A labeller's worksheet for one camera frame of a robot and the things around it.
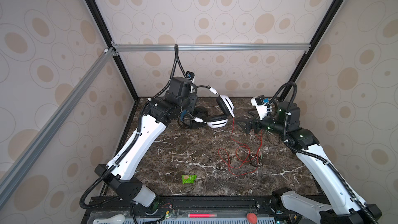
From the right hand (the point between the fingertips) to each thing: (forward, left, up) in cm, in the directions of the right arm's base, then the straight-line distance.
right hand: (243, 115), depth 69 cm
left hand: (+7, +21, +8) cm, 24 cm away
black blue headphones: (-2, +22, 0) cm, 22 cm away
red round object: (-35, -3, -29) cm, 46 cm away
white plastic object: (-35, +59, -30) cm, 75 cm away
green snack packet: (-18, +26, -29) cm, 43 cm away
